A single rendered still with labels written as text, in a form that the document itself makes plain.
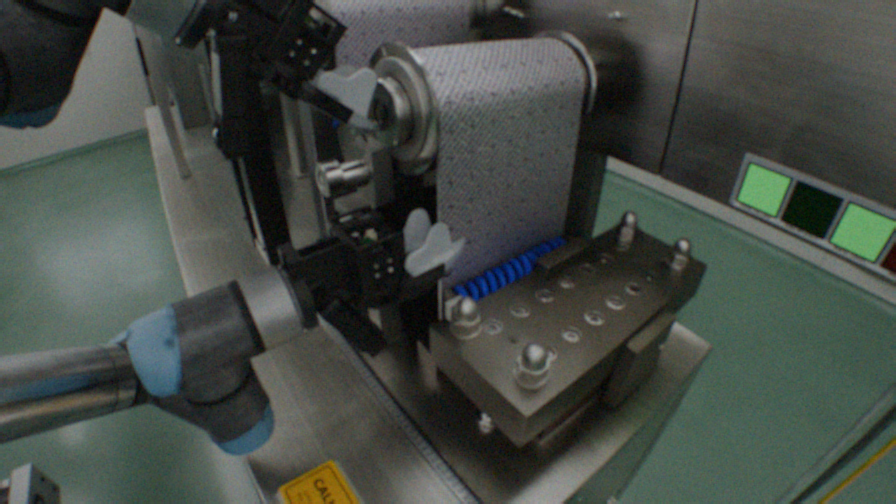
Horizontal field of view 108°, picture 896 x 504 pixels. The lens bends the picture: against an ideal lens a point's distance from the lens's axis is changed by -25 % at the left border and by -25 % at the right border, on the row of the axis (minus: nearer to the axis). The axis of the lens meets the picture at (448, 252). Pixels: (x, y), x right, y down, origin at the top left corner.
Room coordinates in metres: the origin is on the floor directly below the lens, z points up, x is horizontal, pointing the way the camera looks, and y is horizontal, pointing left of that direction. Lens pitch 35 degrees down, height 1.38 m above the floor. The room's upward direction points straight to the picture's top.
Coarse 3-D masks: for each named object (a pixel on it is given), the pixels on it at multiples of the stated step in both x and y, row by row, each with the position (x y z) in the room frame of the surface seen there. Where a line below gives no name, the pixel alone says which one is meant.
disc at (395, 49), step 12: (384, 48) 0.47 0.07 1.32; (396, 48) 0.45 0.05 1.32; (408, 48) 0.44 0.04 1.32; (372, 60) 0.50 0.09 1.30; (408, 60) 0.43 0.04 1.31; (420, 60) 0.42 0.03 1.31; (420, 72) 0.42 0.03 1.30; (420, 84) 0.42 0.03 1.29; (432, 84) 0.41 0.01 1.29; (432, 96) 0.40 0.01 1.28; (432, 108) 0.40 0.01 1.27; (432, 120) 0.40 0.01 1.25; (432, 132) 0.40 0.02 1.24; (432, 144) 0.40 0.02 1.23; (420, 156) 0.42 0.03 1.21; (432, 156) 0.41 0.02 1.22; (396, 168) 0.46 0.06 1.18; (408, 168) 0.44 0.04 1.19; (420, 168) 0.42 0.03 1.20
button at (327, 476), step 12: (324, 468) 0.23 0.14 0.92; (336, 468) 0.23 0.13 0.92; (300, 480) 0.21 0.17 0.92; (312, 480) 0.21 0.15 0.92; (324, 480) 0.21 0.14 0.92; (336, 480) 0.21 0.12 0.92; (288, 492) 0.19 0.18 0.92; (300, 492) 0.19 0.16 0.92; (312, 492) 0.20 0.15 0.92; (324, 492) 0.20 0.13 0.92; (336, 492) 0.20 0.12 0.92; (348, 492) 0.20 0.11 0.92
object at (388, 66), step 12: (384, 60) 0.47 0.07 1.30; (396, 60) 0.45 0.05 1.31; (384, 72) 0.47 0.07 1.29; (396, 72) 0.45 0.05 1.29; (408, 72) 0.43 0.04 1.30; (408, 84) 0.43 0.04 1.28; (420, 96) 0.41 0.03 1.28; (420, 108) 0.41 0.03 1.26; (420, 120) 0.41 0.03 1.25; (420, 132) 0.41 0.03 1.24; (408, 144) 0.43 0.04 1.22; (420, 144) 0.41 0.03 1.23; (396, 156) 0.45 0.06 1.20; (408, 156) 0.43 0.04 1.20
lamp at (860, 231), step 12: (852, 204) 0.34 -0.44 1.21; (852, 216) 0.33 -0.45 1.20; (864, 216) 0.32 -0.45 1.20; (876, 216) 0.31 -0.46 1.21; (840, 228) 0.34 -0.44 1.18; (852, 228) 0.33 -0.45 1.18; (864, 228) 0.32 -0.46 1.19; (876, 228) 0.31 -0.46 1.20; (888, 228) 0.30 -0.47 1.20; (840, 240) 0.33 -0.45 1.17; (852, 240) 0.32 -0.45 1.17; (864, 240) 0.31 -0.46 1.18; (876, 240) 0.30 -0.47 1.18; (864, 252) 0.31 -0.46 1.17; (876, 252) 0.30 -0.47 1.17
